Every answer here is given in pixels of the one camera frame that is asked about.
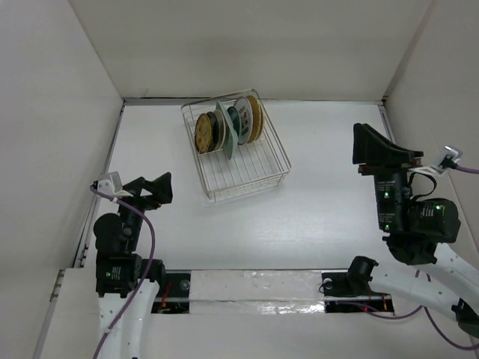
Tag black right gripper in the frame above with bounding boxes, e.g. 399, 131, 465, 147
348, 122, 418, 231

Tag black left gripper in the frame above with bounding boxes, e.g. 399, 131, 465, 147
115, 171, 171, 250

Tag yellow brown patterned plate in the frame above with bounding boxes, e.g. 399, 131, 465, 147
195, 113, 213, 153

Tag light green rectangular dish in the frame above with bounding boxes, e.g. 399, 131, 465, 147
216, 101, 238, 160

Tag cream plate brown smear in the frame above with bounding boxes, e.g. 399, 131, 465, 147
215, 110, 229, 150

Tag white plate red characters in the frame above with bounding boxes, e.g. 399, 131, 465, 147
234, 96, 253, 145

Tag yellow woven pattern plate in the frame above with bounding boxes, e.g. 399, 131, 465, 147
247, 95, 263, 143

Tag blue floral round plate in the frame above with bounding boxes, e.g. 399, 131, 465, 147
228, 105, 242, 137

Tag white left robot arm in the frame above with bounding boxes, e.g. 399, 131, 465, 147
90, 172, 173, 358

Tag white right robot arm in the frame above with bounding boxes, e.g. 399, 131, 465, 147
345, 123, 478, 337

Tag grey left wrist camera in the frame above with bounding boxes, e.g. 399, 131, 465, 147
93, 171, 123, 197

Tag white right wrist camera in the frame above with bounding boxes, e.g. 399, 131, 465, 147
411, 146, 463, 177

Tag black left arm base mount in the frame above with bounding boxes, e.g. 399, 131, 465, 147
151, 271, 191, 314

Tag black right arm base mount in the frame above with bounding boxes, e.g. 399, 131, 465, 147
319, 271, 394, 313

